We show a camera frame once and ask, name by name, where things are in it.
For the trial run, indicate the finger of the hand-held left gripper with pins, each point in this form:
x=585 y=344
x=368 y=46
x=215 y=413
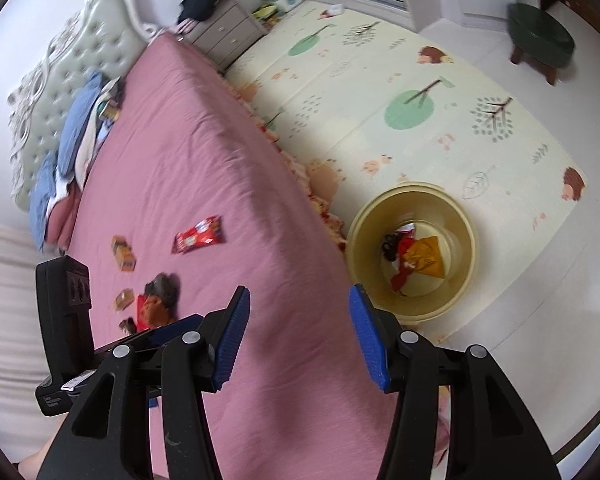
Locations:
x=165 y=331

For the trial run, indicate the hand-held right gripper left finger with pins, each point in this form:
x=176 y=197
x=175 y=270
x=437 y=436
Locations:
x=232 y=340

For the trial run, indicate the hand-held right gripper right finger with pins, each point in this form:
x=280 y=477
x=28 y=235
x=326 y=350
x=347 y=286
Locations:
x=371 y=345

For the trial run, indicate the brown and red packet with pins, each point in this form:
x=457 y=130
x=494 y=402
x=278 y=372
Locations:
x=157 y=302

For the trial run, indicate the small dark wrapper piece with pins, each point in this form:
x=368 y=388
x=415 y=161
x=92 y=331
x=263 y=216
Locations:
x=127 y=326

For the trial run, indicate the small brown box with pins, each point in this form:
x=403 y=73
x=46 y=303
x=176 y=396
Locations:
x=125 y=298

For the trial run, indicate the red snack wrapper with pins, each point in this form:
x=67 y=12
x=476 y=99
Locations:
x=200 y=235

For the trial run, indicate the yellow plastic bucket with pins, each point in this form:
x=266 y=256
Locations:
x=365 y=240

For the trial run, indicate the person's left forearm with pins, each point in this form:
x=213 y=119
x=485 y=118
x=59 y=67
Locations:
x=35 y=462

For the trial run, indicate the beige curtain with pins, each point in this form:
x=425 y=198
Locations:
x=10 y=320

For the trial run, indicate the crumpled red wrapper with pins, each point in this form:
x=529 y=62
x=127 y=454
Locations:
x=402 y=267

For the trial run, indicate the black wrapper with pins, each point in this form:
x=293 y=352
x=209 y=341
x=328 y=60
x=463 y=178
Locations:
x=390 y=249

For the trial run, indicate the yellow snack packet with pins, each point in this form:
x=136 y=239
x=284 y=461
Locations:
x=427 y=257

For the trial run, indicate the pink pillow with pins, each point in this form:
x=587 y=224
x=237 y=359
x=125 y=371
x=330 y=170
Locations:
x=62 y=215

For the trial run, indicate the small blue pillow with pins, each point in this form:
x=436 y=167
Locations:
x=42 y=200

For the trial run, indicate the bed with pink sheet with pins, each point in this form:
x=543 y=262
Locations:
x=205 y=160

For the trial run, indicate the large blue pillow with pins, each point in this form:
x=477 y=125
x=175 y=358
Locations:
x=77 y=125

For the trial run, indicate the small box on pillows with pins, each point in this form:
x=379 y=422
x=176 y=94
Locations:
x=111 y=110

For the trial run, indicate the cream printed play mat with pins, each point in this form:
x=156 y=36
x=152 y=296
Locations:
x=355 y=85

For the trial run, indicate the green tufted headboard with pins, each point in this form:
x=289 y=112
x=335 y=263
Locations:
x=80 y=55

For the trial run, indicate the grey nightstand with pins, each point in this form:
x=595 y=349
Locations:
x=230 y=30

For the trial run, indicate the yellow green toys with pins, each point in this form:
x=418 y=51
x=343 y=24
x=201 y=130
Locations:
x=266 y=12

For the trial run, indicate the dark clothes pile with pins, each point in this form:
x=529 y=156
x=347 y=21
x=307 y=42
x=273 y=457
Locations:
x=202 y=2

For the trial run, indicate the small white card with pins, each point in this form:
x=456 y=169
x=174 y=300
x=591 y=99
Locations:
x=335 y=9

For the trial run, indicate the green round stool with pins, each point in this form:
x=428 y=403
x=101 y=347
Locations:
x=540 y=35

